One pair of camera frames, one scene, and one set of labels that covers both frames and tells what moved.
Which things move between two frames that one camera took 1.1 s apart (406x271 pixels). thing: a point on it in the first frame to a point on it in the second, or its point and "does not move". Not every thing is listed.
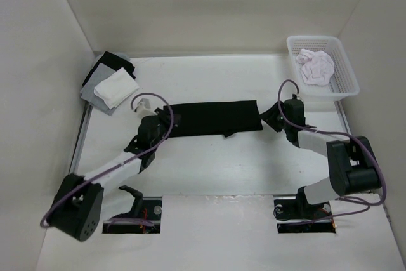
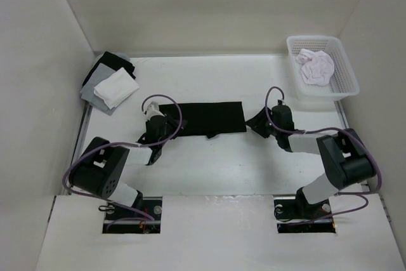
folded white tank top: x=116 y=88 does not move
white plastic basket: x=321 y=69 does not move
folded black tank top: x=114 y=62 does not move
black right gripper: x=269 y=117 to x=258 y=121
